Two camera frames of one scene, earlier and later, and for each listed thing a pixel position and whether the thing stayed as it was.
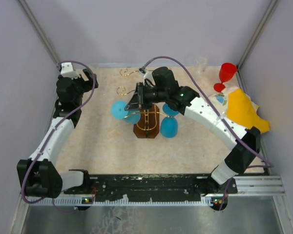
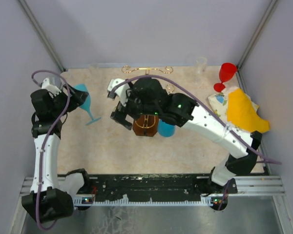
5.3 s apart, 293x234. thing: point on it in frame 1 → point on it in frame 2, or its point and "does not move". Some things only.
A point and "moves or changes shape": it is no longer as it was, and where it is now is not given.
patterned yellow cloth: x=233 y=103 does not move
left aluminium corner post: x=28 y=10 does not move
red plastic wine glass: x=227 y=71 does not move
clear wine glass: x=201 y=63 does not move
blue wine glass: x=117 y=110 moves or changes shape
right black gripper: x=138 y=102 → x=118 y=115
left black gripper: x=88 y=84 → x=77 y=98
